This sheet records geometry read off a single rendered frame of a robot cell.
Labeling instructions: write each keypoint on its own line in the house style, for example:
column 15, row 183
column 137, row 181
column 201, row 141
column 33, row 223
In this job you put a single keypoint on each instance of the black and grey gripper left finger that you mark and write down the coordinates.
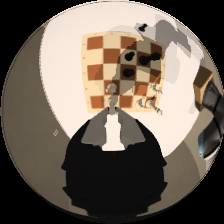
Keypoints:
column 92, row 132

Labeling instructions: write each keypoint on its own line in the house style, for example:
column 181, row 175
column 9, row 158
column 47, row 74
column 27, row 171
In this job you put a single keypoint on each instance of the brown and tan chessboard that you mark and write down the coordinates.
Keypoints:
column 103, row 62

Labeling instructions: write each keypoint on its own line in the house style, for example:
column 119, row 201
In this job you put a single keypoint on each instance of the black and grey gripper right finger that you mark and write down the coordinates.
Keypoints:
column 132, row 131

